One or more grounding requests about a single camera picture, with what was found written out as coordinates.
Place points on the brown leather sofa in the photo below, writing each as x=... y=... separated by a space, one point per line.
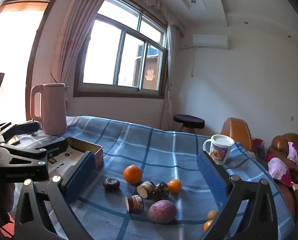
x=279 y=142

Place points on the sliding glass window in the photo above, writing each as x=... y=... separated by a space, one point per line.
x=101 y=55

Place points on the large orange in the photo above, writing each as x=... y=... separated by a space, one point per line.
x=132 y=174

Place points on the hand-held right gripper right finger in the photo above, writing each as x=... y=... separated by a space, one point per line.
x=210 y=172

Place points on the white wall air conditioner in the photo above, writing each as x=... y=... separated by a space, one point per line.
x=210 y=41

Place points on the narrow pink curtain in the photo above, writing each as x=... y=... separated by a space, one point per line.
x=169 y=80

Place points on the pink floral cushion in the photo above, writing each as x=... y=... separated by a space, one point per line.
x=280 y=170
x=297 y=155

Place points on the blue plaid tablecloth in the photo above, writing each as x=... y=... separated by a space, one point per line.
x=151 y=150

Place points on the brown longan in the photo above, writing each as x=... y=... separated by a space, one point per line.
x=212 y=215

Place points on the rectangular metal tin box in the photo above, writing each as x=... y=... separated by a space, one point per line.
x=79 y=143

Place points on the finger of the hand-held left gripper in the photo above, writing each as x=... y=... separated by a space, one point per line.
x=54 y=147
x=21 y=128

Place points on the ceiling vent panel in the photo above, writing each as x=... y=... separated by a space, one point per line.
x=192 y=1

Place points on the frilled curtain valance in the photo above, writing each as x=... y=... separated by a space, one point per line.
x=151 y=2

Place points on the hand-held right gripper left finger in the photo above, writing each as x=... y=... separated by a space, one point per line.
x=77 y=180

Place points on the white printed mug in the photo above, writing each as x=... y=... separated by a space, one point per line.
x=220 y=152

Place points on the pink electric kettle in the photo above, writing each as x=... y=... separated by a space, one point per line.
x=54 y=110

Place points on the red paper window decoration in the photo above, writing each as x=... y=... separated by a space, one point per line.
x=150 y=75

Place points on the small orange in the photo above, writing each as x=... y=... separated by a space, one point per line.
x=174 y=186
x=207 y=225

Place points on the red floral cloth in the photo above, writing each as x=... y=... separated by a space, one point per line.
x=259 y=150

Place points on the purple passion fruit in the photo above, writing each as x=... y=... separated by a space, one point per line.
x=162 y=211

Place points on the printed paper sheet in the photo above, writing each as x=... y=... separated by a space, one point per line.
x=61 y=163

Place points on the round dark stool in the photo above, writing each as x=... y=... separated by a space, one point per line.
x=189 y=121

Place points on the long pink curtain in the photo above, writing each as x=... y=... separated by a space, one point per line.
x=71 y=35

